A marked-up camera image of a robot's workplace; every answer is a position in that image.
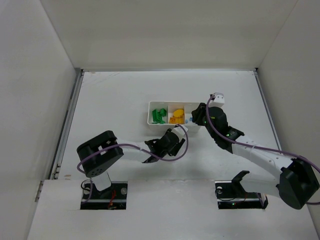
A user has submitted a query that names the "green lego plate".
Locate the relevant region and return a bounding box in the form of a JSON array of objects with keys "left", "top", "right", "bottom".
[{"left": 151, "top": 109, "right": 165, "bottom": 124}]

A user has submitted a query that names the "yellow round lego brick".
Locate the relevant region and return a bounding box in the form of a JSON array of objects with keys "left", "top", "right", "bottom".
[{"left": 173, "top": 109, "right": 184, "bottom": 119}]

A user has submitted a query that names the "green square lego brick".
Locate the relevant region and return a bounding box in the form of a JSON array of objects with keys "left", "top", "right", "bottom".
[{"left": 159, "top": 108, "right": 167, "bottom": 117}]

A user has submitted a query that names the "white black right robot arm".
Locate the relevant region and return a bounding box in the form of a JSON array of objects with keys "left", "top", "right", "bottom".
[{"left": 191, "top": 102, "right": 320, "bottom": 210}]

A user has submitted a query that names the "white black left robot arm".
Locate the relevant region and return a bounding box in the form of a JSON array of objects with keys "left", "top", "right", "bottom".
[{"left": 76, "top": 125, "right": 189, "bottom": 192}]

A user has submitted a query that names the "yellow lego brick under stack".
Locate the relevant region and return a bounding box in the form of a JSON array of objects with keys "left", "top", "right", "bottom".
[{"left": 169, "top": 117, "right": 185, "bottom": 124}]

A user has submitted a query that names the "light blue lego slope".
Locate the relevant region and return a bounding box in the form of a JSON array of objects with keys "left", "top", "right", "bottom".
[{"left": 185, "top": 117, "right": 193, "bottom": 124}]

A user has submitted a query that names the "white three-compartment plastic bin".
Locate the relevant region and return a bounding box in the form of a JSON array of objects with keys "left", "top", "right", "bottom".
[{"left": 147, "top": 101, "right": 200, "bottom": 133}]

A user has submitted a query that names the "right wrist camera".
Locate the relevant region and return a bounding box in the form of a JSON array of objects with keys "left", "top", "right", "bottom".
[{"left": 209, "top": 92, "right": 225, "bottom": 108}]

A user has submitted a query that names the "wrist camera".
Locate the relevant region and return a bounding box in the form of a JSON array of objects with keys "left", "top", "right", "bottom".
[
  {"left": 209, "top": 92, "right": 225, "bottom": 108},
  {"left": 171, "top": 124, "right": 189, "bottom": 138}
]

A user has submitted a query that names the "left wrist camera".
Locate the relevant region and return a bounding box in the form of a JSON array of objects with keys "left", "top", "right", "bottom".
[{"left": 171, "top": 124, "right": 189, "bottom": 138}]

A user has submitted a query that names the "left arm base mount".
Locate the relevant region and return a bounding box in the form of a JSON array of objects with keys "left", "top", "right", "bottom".
[{"left": 80, "top": 180, "right": 128, "bottom": 211}]

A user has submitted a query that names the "right aluminium table rail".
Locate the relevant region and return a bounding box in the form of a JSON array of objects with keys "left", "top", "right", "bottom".
[{"left": 253, "top": 68, "right": 282, "bottom": 150}]

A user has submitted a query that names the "aluminium table rail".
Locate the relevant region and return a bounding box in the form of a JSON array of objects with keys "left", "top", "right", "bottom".
[
  {"left": 34, "top": 68, "right": 84, "bottom": 203},
  {"left": 253, "top": 68, "right": 282, "bottom": 150}
]

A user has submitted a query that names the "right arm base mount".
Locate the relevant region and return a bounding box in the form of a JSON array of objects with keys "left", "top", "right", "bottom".
[{"left": 215, "top": 170, "right": 269, "bottom": 210}]

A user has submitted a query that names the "left aluminium table rail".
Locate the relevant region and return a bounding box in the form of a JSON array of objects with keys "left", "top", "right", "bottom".
[{"left": 34, "top": 68, "right": 84, "bottom": 203}]

